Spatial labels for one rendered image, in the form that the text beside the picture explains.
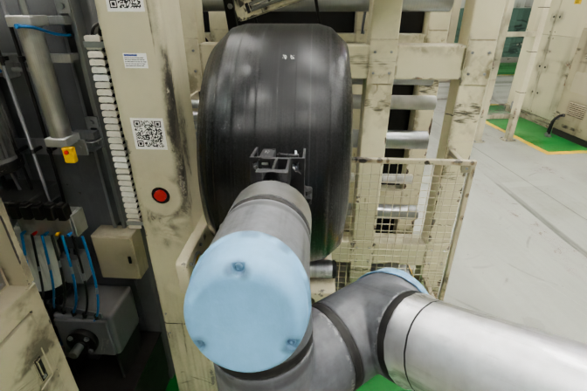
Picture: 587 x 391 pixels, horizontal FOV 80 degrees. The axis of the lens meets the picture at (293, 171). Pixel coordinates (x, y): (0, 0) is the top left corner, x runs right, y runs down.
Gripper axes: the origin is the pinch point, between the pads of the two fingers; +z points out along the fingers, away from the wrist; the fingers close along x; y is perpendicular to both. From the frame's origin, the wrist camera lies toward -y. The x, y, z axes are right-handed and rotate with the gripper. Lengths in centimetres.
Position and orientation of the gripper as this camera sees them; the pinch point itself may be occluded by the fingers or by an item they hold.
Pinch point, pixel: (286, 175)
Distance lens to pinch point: 59.8
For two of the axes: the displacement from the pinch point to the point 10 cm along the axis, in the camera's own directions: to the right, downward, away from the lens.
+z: 0.6, -3.1, 9.5
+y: 0.1, -9.5, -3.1
